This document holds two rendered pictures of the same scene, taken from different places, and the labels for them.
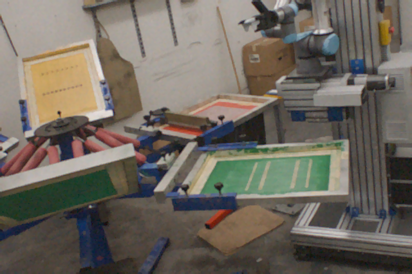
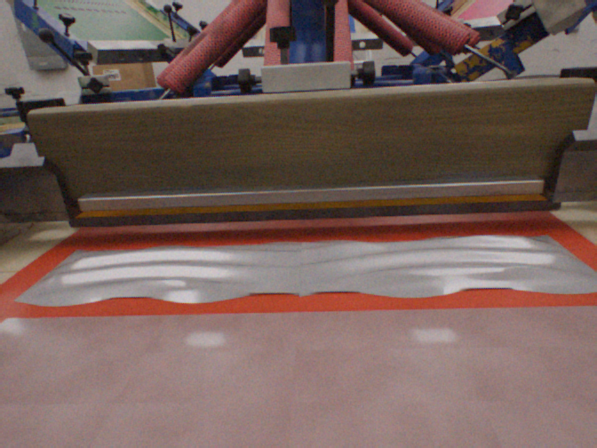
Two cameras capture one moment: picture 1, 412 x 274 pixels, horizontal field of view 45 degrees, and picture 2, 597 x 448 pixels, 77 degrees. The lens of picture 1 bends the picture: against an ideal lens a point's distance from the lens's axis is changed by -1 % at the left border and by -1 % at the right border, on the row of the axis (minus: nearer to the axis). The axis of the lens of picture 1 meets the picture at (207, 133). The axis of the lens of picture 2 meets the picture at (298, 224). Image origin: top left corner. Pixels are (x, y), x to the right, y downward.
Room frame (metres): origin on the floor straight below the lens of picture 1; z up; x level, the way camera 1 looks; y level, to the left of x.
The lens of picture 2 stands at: (3.32, -0.09, 1.08)
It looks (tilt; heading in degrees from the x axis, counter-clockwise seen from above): 24 degrees down; 135
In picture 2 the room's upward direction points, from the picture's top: 4 degrees counter-clockwise
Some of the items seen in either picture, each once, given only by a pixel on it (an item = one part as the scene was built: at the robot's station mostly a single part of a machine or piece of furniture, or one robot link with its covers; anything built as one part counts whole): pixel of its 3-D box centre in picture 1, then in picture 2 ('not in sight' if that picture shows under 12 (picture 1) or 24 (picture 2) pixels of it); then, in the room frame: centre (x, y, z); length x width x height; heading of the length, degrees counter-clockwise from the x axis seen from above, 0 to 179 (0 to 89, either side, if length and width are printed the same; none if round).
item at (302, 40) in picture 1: (306, 42); not in sight; (2.85, -0.66, 1.42); 0.13 x 0.12 x 0.14; 34
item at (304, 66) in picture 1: (308, 62); not in sight; (2.86, -0.66, 1.31); 0.15 x 0.15 x 0.10
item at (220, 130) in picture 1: (214, 133); not in sight; (2.89, -0.04, 0.97); 0.30 x 0.05 x 0.07; 131
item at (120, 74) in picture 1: (111, 70); not in sight; (5.08, 0.84, 1.06); 0.53 x 0.07 x 1.05; 131
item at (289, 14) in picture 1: (286, 13); not in sight; (2.60, -0.52, 1.65); 0.11 x 0.08 x 0.09; 124
